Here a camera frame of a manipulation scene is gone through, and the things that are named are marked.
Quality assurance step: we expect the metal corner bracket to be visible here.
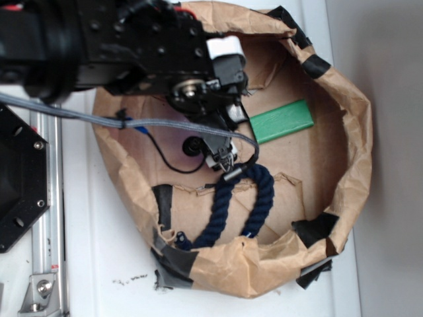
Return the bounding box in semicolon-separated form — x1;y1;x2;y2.
17;273;62;316

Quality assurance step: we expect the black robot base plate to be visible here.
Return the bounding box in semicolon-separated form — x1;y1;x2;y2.
1;104;49;254

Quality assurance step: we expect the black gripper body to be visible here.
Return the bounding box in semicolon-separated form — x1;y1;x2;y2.
167;36;249;131

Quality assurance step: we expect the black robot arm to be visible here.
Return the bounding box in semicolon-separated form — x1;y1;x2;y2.
1;1;248;130

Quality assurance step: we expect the dark blue twisted rope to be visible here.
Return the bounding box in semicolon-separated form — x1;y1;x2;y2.
176;164;275;251

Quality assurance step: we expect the grey braided cable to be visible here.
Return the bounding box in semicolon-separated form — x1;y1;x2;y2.
0;92;260;182

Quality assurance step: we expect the brown paper bag bin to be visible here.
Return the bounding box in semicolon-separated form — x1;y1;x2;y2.
94;1;373;298

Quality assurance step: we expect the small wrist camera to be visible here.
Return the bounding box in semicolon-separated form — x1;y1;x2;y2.
182;132;238;173

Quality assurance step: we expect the green rectangular block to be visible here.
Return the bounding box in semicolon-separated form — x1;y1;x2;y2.
250;100;314;144

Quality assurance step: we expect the aluminium extrusion rail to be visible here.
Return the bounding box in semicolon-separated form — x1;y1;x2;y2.
30;112;69;316

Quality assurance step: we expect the thin black cable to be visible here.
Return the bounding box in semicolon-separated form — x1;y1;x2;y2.
145;130;208;174

